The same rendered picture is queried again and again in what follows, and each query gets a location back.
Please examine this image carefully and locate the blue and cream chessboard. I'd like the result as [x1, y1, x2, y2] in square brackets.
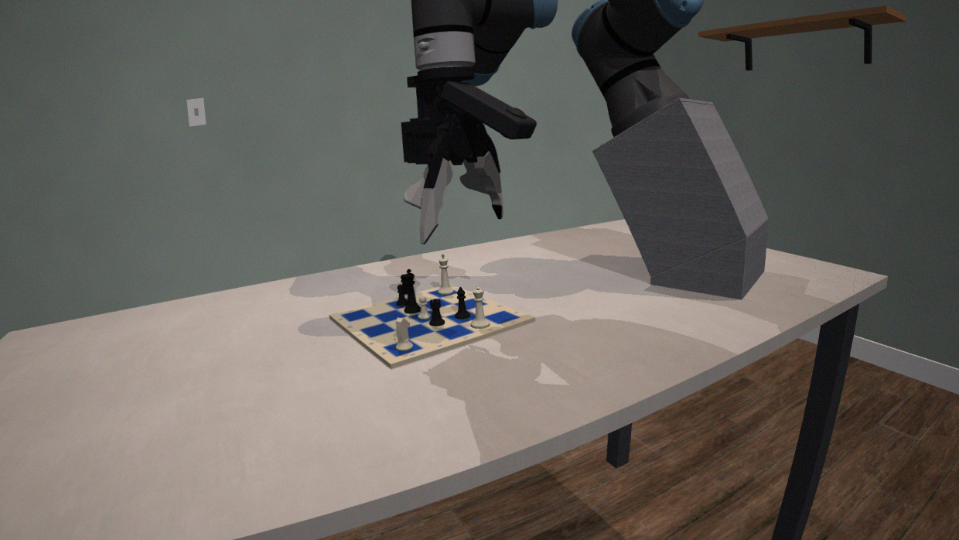
[329, 284, 535, 369]

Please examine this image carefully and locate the white knight chess piece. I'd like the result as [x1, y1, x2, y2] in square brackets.
[396, 318, 413, 351]

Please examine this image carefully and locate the white chess king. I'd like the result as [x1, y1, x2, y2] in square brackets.
[438, 254, 454, 295]

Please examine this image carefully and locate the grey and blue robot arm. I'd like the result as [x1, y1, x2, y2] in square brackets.
[411, 0, 704, 139]

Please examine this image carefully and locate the white queen chess piece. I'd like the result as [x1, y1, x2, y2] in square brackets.
[471, 287, 490, 329]

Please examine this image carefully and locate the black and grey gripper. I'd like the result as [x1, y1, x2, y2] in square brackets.
[401, 67, 503, 244]

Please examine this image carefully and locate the white pawn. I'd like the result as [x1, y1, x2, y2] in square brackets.
[418, 296, 431, 320]

